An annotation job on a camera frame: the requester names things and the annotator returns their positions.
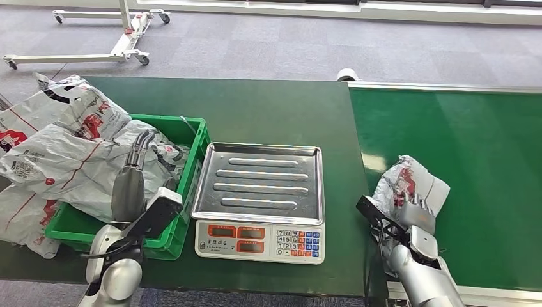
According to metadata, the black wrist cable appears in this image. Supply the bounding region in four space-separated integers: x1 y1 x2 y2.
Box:
79 238 141 260
363 218 397 297

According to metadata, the white conveyor end roller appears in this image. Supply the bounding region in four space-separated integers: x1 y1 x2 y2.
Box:
336 67 360 82

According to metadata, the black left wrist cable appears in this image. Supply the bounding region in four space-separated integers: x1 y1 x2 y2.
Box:
79 238 141 260

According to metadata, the white scale with steel tray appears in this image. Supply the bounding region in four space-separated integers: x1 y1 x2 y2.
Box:
190 142 327 266

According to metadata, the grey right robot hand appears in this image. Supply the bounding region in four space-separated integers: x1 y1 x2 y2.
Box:
396 198 437 237

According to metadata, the clear plastic strip on crate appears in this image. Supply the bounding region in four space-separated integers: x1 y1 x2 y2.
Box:
179 114 198 136

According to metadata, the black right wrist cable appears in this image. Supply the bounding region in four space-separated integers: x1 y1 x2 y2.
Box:
363 218 397 297

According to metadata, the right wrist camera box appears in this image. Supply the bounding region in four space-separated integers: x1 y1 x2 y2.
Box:
355 194 408 246

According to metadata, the white mailer bag red print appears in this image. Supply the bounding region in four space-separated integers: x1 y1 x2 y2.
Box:
0 184 62 260

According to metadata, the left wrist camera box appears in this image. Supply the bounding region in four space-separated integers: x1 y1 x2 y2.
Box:
121 187 185 240

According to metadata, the grey red-print mailer package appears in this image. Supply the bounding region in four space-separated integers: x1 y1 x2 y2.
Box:
369 154 451 256

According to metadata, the white wheeled stand frame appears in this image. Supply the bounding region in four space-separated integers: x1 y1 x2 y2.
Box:
2 0 172 71

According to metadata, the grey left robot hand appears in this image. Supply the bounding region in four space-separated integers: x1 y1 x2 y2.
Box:
111 129 177 224

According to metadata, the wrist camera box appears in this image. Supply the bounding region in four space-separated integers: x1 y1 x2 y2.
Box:
121 187 185 240
355 194 408 246

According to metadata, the silver conveyor frame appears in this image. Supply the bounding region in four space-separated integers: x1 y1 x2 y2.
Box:
347 80 542 307

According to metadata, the green conveyor belt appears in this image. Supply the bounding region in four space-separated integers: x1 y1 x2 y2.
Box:
348 86 542 293

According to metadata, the white mailer bag black handle print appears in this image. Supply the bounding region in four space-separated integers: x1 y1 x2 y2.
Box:
0 72 132 154

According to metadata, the green plastic crate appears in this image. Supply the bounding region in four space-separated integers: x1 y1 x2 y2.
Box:
44 113 212 261

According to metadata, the large white mailer bag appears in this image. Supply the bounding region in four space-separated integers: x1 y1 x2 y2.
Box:
0 119 191 223

